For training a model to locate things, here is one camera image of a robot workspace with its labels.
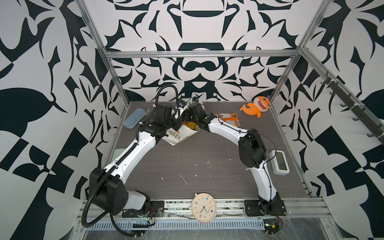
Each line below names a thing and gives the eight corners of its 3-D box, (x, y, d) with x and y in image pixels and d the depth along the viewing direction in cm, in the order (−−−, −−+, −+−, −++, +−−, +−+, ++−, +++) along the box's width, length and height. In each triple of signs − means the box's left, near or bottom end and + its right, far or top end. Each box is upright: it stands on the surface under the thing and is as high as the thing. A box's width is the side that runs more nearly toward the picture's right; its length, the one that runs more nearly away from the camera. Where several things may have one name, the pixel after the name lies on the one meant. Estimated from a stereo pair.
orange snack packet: (219, 126, 107) (220, 124, 105) (218, 115, 114) (218, 112, 111) (239, 126, 107) (240, 124, 105) (236, 115, 114) (237, 112, 111)
